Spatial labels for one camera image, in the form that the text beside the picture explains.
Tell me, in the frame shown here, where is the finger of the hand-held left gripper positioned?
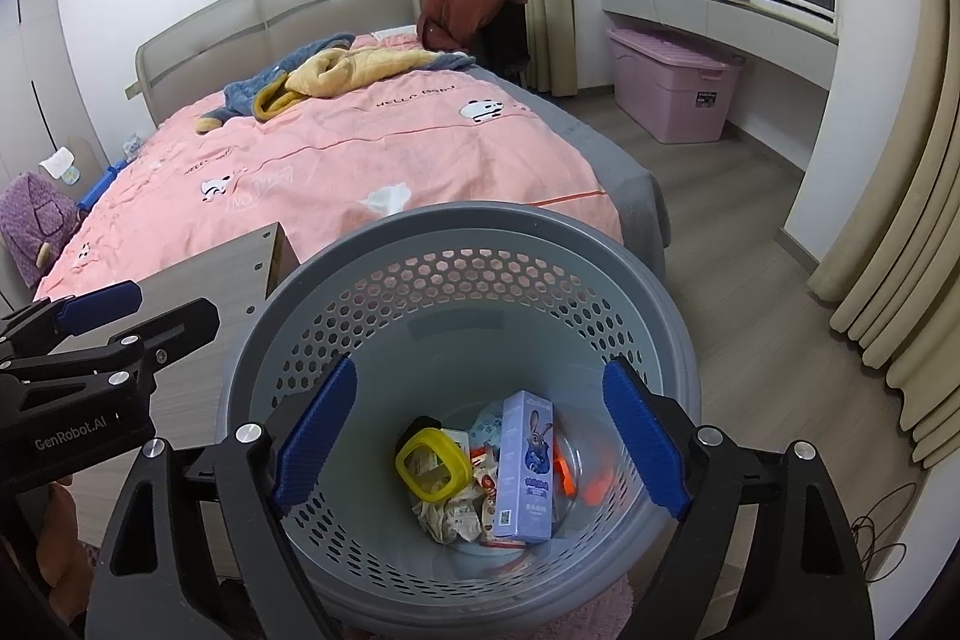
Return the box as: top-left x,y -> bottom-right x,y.
0,281 -> 145,362
0,296 -> 222,386

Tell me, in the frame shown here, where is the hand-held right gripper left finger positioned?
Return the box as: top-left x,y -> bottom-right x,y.
84,351 -> 359,640

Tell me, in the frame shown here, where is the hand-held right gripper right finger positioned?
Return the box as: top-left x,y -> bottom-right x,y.
602,356 -> 878,640

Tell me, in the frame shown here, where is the orange plastic wand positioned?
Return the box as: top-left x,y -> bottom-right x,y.
553,441 -> 616,506

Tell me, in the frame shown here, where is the yellow plastic ring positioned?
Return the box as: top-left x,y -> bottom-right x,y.
395,428 -> 475,501

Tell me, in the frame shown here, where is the purple rabbit print box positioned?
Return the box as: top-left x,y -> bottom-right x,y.
491,390 -> 560,543

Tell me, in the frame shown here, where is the white tissue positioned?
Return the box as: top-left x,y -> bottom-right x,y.
412,494 -> 481,545

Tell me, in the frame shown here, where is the small light blue wrapper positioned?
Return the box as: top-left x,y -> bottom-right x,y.
469,404 -> 515,450

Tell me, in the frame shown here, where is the beige snack wrapper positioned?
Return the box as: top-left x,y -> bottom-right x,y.
469,482 -> 500,540

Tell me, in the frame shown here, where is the grey plastic perforated basket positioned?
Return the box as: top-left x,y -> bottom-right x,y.
216,201 -> 702,637

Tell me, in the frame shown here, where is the person's left hand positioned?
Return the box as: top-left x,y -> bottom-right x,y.
34,473 -> 95,611

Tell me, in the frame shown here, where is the purple fleece jacket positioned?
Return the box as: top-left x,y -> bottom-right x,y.
0,175 -> 82,290

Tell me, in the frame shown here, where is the white bib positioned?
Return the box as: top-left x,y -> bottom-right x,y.
39,146 -> 82,185

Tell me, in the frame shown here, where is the white wardrobe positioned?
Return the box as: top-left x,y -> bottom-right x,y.
0,0 -> 83,191

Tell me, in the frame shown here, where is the bed with pink duvet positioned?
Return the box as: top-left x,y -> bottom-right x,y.
34,36 -> 623,304

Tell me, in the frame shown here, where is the grey bed sheet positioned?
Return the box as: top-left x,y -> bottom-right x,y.
472,66 -> 672,266

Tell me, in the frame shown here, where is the yellow fleece garment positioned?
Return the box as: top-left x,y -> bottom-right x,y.
253,47 -> 443,122

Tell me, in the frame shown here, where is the grey upholstered headboard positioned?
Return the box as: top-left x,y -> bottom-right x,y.
135,0 -> 421,131

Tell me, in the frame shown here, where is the pink storage box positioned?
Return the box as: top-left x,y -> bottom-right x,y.
606,26 -> 745,145

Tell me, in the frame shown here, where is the black chair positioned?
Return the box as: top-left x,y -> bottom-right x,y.
480,0 -> 532,86

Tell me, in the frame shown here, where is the white window sill bench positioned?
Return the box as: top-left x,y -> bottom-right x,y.
598,0 -> 837,94

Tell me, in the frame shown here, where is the black floor cable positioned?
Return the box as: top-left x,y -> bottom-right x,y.
847,482 -> 923,585

